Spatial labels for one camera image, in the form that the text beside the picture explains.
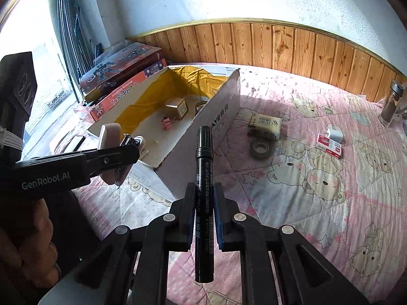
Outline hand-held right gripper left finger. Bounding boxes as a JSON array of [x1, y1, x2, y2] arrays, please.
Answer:
[[76, 182, 196, 305]]

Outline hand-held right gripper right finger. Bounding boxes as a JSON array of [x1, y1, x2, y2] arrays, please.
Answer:
[[212, 182, 369, 305]]

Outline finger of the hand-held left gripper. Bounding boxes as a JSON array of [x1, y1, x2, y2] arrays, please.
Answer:
[[81, 144, 141, 178]]

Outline black marker pen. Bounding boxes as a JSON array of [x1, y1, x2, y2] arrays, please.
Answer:
[[194, 125, 217, 283]]

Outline clear tape roll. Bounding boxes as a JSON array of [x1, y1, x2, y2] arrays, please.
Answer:
[[252, 140, 273, 159]]

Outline gold tin blue lid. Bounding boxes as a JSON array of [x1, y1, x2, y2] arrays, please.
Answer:
[[165, 98, 188, 119]]

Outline beige tissue pack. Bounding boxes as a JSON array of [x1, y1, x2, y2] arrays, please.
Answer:
[[247, 113, 283, 141]]

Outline white cardboard box yellow tape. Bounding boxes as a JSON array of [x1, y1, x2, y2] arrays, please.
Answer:
[[87, 64, 241, 199]]

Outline red staples box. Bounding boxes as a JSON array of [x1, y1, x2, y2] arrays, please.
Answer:
[[316, 133, 344, 158]]

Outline white charger plug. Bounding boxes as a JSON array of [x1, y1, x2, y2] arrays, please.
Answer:
[[326, 125, 345, 143]]

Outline person's left hand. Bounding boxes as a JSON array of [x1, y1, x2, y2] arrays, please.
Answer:
[[0, 197, 62, 293]]

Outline red game box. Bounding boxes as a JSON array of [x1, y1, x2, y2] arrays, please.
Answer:
[[75, 58, 167, 122]]

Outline pink printed blanket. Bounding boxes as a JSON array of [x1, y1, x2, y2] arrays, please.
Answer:
[[49, 64, 407, 305]]

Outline black window bars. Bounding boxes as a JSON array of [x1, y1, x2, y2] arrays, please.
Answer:
[[57, 0, 96, 102]]

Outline glass jar metal lid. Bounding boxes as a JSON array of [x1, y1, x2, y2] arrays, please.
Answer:
[[380, 80, 406, 128]]

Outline clear plastic bag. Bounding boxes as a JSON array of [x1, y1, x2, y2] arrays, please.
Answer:
[[396, 95, 407, 124]]

